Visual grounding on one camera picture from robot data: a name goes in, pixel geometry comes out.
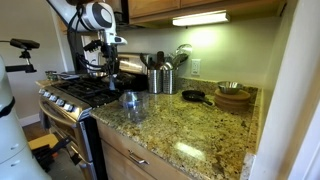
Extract stack of round wooden trivets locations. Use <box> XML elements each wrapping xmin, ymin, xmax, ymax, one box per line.
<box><xmin>213</xmin><ymin>88</ymin><xmax>252</xmax><ymax>113</ymax></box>

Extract black camera on stand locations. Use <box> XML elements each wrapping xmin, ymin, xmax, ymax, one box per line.
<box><xmin>0</xmin><ymin>37</ymin><xmax>41</xmax><ymax>75</ymax></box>

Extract steel drawer handle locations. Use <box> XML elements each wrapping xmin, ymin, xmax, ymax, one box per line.
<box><xmin>127</xmin><ymin>150</ymin><xmax>150</xmax><ymax>166</ymax></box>

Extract small steel bowl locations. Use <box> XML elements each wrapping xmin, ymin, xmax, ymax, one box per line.
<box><xmin>216</xmin><ymin>80</ymin><xmax>245</xmax><ymax>96</ymax></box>

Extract white rounded machine housing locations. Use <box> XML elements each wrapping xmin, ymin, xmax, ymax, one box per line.
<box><xmin>0</xmin><ymin>54</ymin><xmax>52</xmax><ymax>180</ymax></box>

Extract flat grey gadget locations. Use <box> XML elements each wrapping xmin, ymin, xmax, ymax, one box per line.
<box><xmin>57</xmin><ymin>72</ymin><xmax>81</xmax><ymax>82</ymax></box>

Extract white wall outlet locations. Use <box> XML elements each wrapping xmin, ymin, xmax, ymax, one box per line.
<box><xmin>190</xmin><ymin>58</ymin><xmax>202</xmax><ymax>77</ymax></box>

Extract grey chopper blade shaft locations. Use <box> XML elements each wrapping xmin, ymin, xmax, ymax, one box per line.
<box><xmin>108</xmin><ymin>74</ymin><xmax>117</xmax><ymax>92</ymax></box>

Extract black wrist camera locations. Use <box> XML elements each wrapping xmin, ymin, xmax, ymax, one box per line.
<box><xmin>82</xmin><ymin>39</ymin><xmax>103</xmax><ymax>53</ymax></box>

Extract stainless steel gas stove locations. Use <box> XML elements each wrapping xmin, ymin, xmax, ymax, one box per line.
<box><xmin>37</xmin><ymin>52</ymin><xmax>150</xmax><ymax>180</ymax></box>

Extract dark brown spatula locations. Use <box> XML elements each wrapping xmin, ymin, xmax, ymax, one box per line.
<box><xmin>156</xmin><ymin>50</ymin><xmax>165</xmax><ymax>70</ymax></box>

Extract clear plastic chopper container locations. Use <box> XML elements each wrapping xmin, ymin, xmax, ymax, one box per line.
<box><xmin>124</xmin><ymin>93</ymin><xmax>150</xmax><ymax>123</ymax></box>

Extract black stand frame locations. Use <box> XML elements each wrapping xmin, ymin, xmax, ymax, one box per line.
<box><xmin>31</xmin><ymin>135</ymin><xmax>73</xmax><ymax>173</ymax></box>

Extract wooden upper cabinets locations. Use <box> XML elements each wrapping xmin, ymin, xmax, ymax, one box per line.
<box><xmin>127</xmin><ymin>0</ymin><xmax>288</xmax><ymax>26</ymax></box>

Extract under-cabinet light strip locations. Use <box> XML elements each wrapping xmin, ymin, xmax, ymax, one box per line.
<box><xmin>171</xmin><ymin>9</ymin><xmax>231</xmax><ymax>28</ymax></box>

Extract perforated steel utensil holder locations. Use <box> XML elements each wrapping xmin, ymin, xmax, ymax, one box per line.
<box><xmin>147</xmin><ymin>68</ymin><xmax>164</xmax><ymax>95</ymax></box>
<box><xmin>161</xmin><ymin>68</ymin><xmax>178</xmax><ymax>95</ymax></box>

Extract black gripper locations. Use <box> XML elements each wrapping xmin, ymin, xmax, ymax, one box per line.
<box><xmin>100</xmin><ymin>43</ymin><xmax>121</xmax><ymax>81</ymax></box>

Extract black cast iron stove grate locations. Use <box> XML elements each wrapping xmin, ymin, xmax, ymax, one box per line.
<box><xmin>52</xmin><ymin>75</ymin><xmax>123</xmax><ymax>108</ymax></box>

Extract shiny steel ladle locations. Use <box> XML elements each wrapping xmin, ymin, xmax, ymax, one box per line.
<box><xmin>175</xmin><ymin>43</ymin><xmax>194</xmax><ymax>58</ymax></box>

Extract yellow box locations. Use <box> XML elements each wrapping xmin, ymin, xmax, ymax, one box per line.
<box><xmin>27</xmin><ymin>132</ymin><xmax>60</xmax><ymax>151</ymax></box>

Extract base cabinet with drawers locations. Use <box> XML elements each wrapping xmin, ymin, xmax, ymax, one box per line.
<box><xmin>95</xmin><ymin>119</ymin><xmax>193</xmax><ymax>180</ymax></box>

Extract grey serving spoon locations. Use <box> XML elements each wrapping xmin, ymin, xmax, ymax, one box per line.
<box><xmin>171</xmin><ymin>53</ymin><xmax>190</xmax><ymax>69</ymax></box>

